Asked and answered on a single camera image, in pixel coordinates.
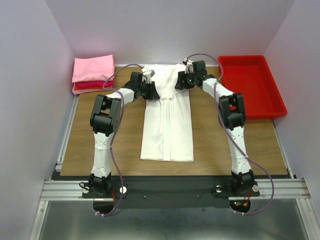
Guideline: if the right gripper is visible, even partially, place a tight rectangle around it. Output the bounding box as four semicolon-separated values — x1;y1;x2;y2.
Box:
174;69;198;90

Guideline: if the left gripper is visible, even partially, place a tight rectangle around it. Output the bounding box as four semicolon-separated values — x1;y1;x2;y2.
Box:
137;81;160;100

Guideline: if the white t shirt red print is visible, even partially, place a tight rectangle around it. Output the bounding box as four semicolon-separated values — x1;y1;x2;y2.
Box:
140;64;194;162

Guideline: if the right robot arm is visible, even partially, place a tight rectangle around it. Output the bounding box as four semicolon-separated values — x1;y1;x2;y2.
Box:
175;58;255;195

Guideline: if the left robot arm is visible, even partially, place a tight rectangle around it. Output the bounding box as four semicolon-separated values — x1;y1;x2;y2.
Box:
83;70;160;198

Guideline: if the magenta folded shirt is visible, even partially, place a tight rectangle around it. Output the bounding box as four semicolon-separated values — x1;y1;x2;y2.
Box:
74;80;114;88

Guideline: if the light pink folded shirt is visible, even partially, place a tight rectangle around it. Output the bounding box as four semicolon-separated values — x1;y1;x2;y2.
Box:
72;55;115;83

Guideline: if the orange folded shirt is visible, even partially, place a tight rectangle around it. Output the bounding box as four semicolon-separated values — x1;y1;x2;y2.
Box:
72;86;110;91

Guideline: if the red plastic bin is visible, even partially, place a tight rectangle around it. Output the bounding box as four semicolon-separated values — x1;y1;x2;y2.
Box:
218;55;288;120

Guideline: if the pink bottom folded shirt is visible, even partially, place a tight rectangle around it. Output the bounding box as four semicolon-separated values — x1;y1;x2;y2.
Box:
72;88;108;95

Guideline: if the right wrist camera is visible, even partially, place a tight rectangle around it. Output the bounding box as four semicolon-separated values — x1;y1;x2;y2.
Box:
182;57;195;74

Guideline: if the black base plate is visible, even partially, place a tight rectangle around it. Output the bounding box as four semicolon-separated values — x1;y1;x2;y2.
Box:
79;175;260;211

